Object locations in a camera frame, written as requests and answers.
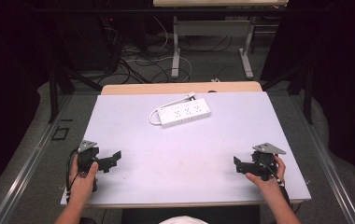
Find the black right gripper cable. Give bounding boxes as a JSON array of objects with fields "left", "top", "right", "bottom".
[{"left": 257, "top": 158, "right": 292, "bottom": 206}]

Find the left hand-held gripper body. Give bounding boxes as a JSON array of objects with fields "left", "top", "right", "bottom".
[{"left": 77, "top": 139, "right": 115, "bottom": 192}]

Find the black equipment rack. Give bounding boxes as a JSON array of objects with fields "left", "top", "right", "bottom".
[{"left": 51, "top": 6, "right": 121, "bottom": 73}]

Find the black metal stand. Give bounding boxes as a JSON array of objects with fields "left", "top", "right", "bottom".
[
  {"left": 40, "top": 59, "right": 105, "bottom": 124},
  {"left": 261, "top": 60, "right": 315, "bottom": 125}
]

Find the person's white clothing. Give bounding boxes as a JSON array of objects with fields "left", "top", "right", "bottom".
[{"left": 159, "top": 216, "right": 209, "bottom": 224}]

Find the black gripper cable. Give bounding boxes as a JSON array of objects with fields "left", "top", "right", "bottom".
[
  {"left": 65, "top": 148, "right": 84, "bottom": 204},
  {"left": 257, "top": 158, "right": 292, "bottom": 206}
]

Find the white-legged desk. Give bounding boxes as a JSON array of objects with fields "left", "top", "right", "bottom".
[{"left": 152, "top": 0, "right": 290, "bottom": 80}]

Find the white power strip cable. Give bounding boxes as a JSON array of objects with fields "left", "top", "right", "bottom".
[{"left": 149, "top": 95, "right": 191, "bottom": 127}]

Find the person's left hand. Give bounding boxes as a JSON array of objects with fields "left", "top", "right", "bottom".
[{"left": 68, "top": 154, "right": 99, "bottom": 201}]

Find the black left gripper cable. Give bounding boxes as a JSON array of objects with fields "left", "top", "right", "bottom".
[{"left": 65, "top": 148, "right": 84, "bottom": 204}]

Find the white power strip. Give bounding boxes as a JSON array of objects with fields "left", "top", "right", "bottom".
[{"left": 157, "top": 98, "right": 212, "bottom": 129}]

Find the person's right hand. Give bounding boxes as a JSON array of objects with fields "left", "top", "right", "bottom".
[{"left": 245, "top": 154, "right": 287, "bottom": 195}]

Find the tangle of floor cables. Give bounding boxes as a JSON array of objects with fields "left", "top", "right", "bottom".
[{"left": 99, "top": 17, "right": 233, "bottom": 85}]

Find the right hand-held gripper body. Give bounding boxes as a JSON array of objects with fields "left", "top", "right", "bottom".
[{"left": 235, "top": 142, "right": 287, "bottom": 182}]

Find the white table mat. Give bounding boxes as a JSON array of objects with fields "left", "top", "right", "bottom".
[{"left": 60, "top": 91, "right": 312, "bottom": 207}]

